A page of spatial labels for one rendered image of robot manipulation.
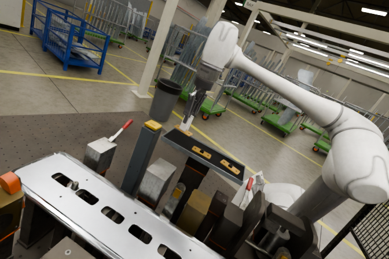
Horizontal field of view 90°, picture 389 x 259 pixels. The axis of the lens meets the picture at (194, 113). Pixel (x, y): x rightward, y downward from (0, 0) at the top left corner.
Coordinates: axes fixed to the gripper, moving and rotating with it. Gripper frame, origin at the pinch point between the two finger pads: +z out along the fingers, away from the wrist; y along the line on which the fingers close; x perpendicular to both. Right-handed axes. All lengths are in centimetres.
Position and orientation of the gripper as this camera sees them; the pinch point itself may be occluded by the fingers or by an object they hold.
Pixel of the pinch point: (186, 122)
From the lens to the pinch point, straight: 82.2
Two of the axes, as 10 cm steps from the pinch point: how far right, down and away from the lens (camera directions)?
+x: 8.0, 4.8, -3.5
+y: -4.6, 1.2, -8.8
